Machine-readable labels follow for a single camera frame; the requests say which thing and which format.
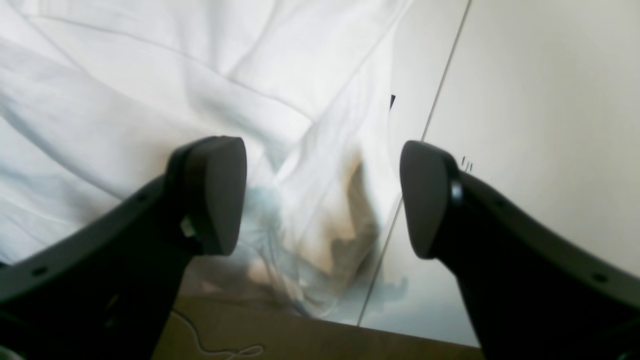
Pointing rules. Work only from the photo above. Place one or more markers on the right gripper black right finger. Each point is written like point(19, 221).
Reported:
point(529, 293)

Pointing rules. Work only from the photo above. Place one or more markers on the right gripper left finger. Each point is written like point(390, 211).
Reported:
point(106, 291)

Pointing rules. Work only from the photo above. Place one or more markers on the white printed T-shirt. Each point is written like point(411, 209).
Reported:
point(96, 95)

